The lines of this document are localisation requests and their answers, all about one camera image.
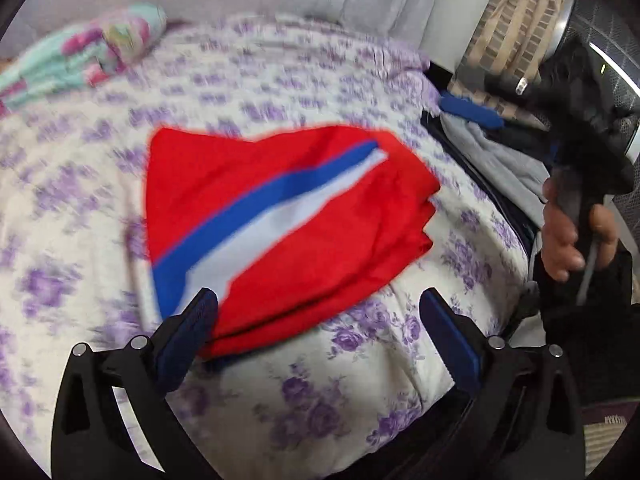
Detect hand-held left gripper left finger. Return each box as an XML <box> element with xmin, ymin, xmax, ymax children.
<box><xmin>50</xmin><ymin>287</ymin><xmax>220</xmax><ymax>480</ymax></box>

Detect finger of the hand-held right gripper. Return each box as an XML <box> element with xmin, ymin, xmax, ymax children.
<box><xmin>457</xmin><ymin>60</ymin><xmax>545</xmax><ymax>98</ymax></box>
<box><xmin>439</xmin><ymin>91</ymin><xmax>551</xmax><ymax>136</ymax></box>

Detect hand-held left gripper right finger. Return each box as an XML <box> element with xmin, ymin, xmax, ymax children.
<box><xmin>419</xmin><ymin>287</ymin><xmax>586</xmax><ymax>480</ymax></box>

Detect red pants with blue-white stripe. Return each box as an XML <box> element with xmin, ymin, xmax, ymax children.
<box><xmin>144</xmin><ymin>125</ymin><xmax>442</xmax><ymax>361</ymax></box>

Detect person's right forearm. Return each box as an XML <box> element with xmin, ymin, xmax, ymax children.
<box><xmin>532</xmin><ymin>247</ymin><xmax>635</xmax><ymax>406</ymax></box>

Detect person's right hand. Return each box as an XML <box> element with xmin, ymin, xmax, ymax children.
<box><xmin>541</xmin><ymin>176</ymin><xmax>620</xmax><ymax>282</ymax></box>

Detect grey fleece blanket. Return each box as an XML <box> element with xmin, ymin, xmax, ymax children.
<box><xmin>440</xmin><ymin>109</ymin><xmax>553</xmax><ymax>207</ymax></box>

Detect beige brick-pattern curtain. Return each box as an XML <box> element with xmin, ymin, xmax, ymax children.
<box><xmin>465</xmin><ymin>0</ymin><xmax>582</xmax><ymax>107</ymax></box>

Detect metal window screen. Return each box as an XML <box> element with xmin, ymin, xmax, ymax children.
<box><xmin>560</xmin><ymin>0</ymin><xmax>640</xmax><ymax>173</ymax></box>

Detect dark navy cloth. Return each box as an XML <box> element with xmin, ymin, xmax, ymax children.
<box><xmin>420</xmin><ymin>110</ymin><xmax>551</xmax><ymax>266</ymax></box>

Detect patterned rug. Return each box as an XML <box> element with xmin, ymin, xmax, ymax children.
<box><xmin>582</xmin><ymin>400</ymin><xmax>632</xmax><ymax>467</ymax></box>

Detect purple floral bed quilt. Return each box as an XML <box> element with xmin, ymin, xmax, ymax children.
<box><xmin>0</xmin><ymin>12</ymin><xmax>532</xmax><ymax>480</ymax></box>

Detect folded teal pink floral blanket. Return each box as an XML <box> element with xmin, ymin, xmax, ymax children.
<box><xmin>0</xmin><ymin>2</ymin><xmax>168</xmax><ymax>117</ymax></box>

